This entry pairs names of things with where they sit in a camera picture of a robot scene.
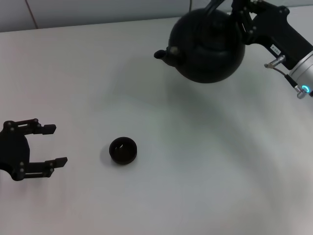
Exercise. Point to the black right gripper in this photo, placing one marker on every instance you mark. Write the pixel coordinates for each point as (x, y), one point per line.
(276, 29)

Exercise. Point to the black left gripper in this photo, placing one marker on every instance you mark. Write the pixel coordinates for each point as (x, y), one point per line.
(14, 151)

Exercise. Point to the black round teapot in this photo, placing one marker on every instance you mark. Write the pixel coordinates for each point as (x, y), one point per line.
(207, 61)

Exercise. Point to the small dark teacup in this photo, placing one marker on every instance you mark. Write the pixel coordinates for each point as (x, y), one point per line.
(123, 151)

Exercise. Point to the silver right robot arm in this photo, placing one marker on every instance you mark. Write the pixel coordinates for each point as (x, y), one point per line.
(304, 68)

